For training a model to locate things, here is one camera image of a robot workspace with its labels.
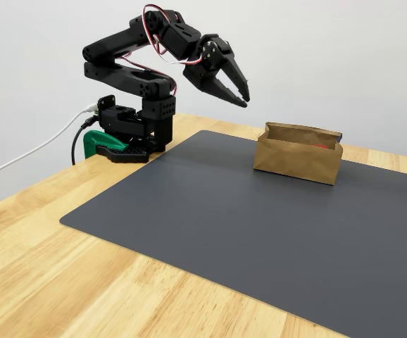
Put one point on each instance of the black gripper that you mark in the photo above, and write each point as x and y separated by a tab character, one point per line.
213	64

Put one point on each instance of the red cube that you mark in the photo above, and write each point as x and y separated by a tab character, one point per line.
319	146

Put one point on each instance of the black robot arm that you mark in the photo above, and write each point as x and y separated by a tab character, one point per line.
115	44

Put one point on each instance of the brown paper bag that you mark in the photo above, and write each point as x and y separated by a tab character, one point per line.
295	163

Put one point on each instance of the green table clamp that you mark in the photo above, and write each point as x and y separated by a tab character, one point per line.
96	141

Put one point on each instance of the grey mat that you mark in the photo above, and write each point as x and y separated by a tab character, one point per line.
260	239

